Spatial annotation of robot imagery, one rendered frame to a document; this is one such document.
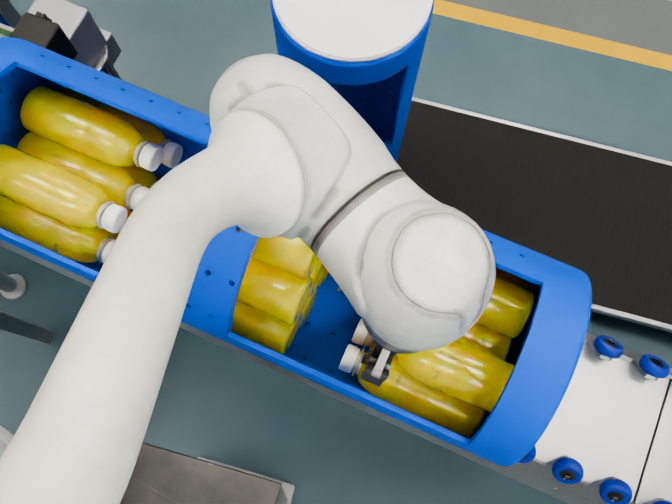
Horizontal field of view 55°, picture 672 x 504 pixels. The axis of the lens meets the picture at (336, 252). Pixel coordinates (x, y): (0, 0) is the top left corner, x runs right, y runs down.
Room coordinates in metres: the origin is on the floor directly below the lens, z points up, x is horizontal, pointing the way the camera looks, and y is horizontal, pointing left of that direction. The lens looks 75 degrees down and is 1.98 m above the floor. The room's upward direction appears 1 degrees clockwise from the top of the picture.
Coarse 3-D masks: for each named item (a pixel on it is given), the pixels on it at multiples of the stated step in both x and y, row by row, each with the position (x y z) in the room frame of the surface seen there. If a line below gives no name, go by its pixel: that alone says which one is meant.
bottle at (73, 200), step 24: (0, 144) 0.38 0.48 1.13; (0, 168) 0.34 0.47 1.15; (24, 168) 0.34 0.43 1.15; (48, 168) 0.34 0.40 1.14; (0, 192) 0.31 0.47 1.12; (24, 192) 0.31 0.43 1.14; (48, 192) 0.31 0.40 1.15; (72, 192) 0.31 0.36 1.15; (96, 192) 0.31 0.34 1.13; (72, 216) 0.28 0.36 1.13; (96, 216) 0.28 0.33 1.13
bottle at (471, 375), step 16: (432, 352) 0.10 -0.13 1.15; (448, 352) 0.10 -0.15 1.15; (464, 352) 0.10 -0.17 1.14; (480, 352) 0.10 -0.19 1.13; (416, 368) 0.08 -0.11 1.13; (432, 368) 0.08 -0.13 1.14; (448, 368) 0.08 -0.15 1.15; (464, 368) 0.08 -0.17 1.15; (480, 368) 0.08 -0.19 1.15; (496, 368) 0.08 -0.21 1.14; (512, 368) 0.08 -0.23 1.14; (432, 384) 0.06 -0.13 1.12; (448, 384) 0.06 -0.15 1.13; (464, 384) 0.06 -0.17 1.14; (480, 384) 0.06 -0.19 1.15; (496, 384) 0.06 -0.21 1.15; (464, 400) 0.04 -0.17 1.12; (480, 400) 0.04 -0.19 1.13; (496, 400) 0.04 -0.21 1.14
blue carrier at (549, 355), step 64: (0, 64) 0.46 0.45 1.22; (64, 64) 0.48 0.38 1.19; (0, 128) 0.43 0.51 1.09; (192, 128) 0.38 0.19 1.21; (512, 256) 0.21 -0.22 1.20; (192, 320) 0.14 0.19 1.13; (320, 320) 0.17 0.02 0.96; (576, 320) 0.13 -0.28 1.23; (320, 384) 0.06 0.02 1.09; (512, 384) 0.05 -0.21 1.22; (512, 448) -0.02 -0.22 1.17
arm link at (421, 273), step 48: (384, 192) 0.18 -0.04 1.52; (336, 240) 0.14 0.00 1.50; (384, 240) 0.13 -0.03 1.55; (432, 240) 0.12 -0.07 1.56; (480, 240) 0.13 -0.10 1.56; (384, 288) 0.09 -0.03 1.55; (432, 288) 0.09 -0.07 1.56; (480, 288) 0.09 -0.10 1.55; (384, 336) 0.07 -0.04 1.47; (432, 336) 0.07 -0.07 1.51
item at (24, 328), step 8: (0, 312) 0.27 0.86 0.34; (0, 320) 0.25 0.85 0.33; (8, 320) 0.26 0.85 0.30; (16, 320) 0.26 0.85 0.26; (24, 320) 0.28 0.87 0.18; (0, 328) 0.23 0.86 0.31; (8, 328) 0.24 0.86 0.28; (16, 328) 0.25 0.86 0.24; (24, 328) 0.25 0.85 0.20; (32, 328) 0.26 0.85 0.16; (40, 328) 0.26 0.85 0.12; (24, 336) 0.23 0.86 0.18; (32, 336) 0.24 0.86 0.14; (40, 336) 0.24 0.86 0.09; (48, 336) 0.25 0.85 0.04
